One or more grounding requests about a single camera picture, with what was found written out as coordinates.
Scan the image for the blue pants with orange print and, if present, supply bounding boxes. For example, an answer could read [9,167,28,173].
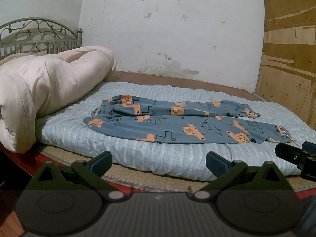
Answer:
[83,95,295,144]

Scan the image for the light blue striped bed quilt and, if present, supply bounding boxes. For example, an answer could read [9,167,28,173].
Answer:
[36,82,315,181]

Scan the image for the brown wooden bed base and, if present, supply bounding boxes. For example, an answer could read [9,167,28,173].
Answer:
[1,72,315,198]

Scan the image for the plywood board panel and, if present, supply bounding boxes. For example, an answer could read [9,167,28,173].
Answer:
[256,0,315,128]

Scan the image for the grey metal ornate headboard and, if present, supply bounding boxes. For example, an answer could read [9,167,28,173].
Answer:
[1,18,83,59]

